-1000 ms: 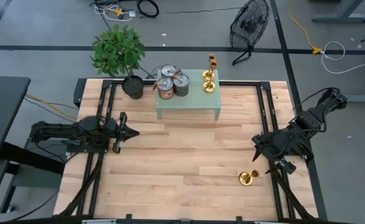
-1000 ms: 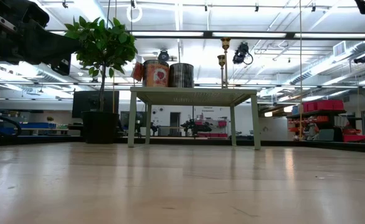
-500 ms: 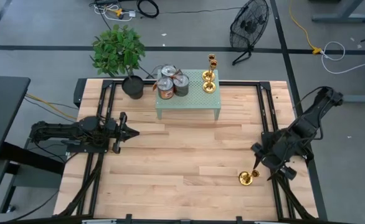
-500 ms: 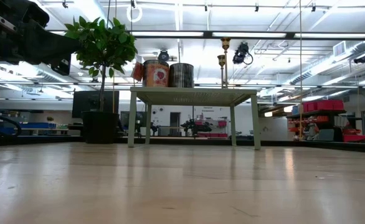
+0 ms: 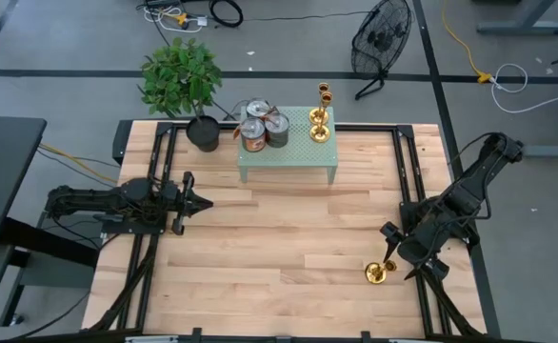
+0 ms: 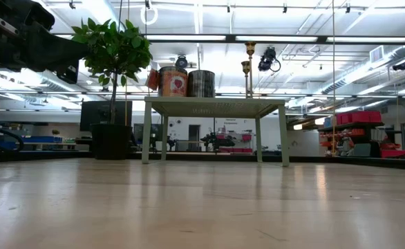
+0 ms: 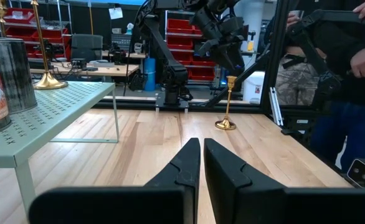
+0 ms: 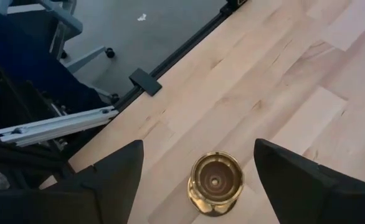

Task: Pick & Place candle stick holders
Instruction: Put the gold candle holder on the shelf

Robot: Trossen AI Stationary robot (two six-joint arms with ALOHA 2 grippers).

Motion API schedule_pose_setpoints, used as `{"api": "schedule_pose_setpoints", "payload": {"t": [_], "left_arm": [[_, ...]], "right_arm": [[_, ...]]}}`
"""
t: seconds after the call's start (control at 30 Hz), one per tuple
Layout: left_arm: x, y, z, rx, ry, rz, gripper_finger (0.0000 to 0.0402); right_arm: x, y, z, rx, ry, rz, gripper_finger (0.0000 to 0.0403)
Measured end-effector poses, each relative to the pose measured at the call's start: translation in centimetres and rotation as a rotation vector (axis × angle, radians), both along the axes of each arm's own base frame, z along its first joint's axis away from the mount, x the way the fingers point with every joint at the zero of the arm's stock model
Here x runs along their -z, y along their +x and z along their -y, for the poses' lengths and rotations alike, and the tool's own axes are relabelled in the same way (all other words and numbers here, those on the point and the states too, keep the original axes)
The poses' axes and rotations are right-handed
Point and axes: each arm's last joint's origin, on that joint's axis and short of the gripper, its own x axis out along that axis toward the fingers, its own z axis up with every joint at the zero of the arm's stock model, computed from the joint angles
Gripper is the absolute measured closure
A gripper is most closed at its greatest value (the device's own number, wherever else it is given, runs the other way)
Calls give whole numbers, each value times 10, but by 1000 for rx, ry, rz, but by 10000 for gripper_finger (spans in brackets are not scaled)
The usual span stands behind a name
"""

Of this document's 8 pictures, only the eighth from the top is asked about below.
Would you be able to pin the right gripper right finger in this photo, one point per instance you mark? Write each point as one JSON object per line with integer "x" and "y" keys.
{"x": 310, "y": 193}

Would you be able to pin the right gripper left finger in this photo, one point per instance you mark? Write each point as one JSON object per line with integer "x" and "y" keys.
{"x": 107, "y": 186}

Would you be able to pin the brass candlestick holder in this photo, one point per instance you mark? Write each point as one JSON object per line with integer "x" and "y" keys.
{"x": 215, "y": 180}

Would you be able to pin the silver aluminium extrusion bar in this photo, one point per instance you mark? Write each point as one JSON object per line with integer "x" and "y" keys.
{"x": 61, "y": 124}

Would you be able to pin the black table clamp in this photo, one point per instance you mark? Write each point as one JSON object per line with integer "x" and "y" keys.
{"x": 145, "y": 81}

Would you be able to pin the grey office chair base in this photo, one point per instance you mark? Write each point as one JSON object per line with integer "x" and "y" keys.
{"x": 86, "y": 57}

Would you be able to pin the white paper scrap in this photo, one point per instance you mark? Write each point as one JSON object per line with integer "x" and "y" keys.
{"x": 142, "y": 17}

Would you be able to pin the black aluminium rig frame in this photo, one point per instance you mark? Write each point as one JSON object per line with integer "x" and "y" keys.
{"x": 182, "y": 51}

